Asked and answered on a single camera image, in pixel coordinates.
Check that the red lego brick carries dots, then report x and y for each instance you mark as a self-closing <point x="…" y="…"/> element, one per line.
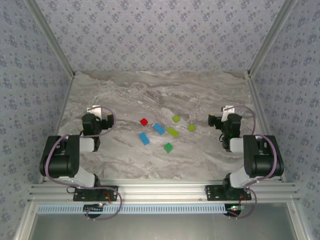
<point x="144" y="121"/>

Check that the aluminium mounting rail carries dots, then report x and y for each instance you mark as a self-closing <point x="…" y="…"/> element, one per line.
<point x="162" y="191"/>

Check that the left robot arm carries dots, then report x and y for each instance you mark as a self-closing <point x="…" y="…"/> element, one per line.
<point x="62" y="160"/>

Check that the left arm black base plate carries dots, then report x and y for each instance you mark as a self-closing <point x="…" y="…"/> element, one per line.
<point x="82" y="197"/>

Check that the green lego brick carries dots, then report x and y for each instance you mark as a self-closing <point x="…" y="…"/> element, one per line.
<point x="168" y="147"/>

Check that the blue lego brick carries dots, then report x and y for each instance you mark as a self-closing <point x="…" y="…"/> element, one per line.
<point x="158" y="129"/>
<point x="144" y="138"/>

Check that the long lime lego brick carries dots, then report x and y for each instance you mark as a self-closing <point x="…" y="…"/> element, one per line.
<point x="173" y="132"/>

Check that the small lime lego brick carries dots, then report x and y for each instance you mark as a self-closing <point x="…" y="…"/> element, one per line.
<point x="176" y="119"/>
<point x="191" y="127"/>

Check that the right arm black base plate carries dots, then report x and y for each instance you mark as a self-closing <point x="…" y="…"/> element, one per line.
<point x="215" y="195"/>

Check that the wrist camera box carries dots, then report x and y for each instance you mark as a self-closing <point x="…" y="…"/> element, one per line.
<point x="96" y="110"/>
<point x="228" y="110"/>

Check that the aluminium corner post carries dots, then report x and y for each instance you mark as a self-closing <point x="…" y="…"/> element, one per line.
<point x="272" y="37"/>
<point x="50" y="37"/>

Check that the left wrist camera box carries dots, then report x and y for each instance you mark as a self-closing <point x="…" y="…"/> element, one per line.
<point x="96" y="110"/>

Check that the grey metal panel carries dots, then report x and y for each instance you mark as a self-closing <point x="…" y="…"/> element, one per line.
<point x="162" y="227"/>

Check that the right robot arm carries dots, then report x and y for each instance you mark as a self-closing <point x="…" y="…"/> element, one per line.
<point x="260" y="160"/>

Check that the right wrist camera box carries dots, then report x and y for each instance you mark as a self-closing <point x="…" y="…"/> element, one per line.
<point x="228" y="110"/>

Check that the aluminium side rail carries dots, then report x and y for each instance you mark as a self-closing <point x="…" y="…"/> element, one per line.
<point x="260" y="107"/>
<point x="57" y="125"/>

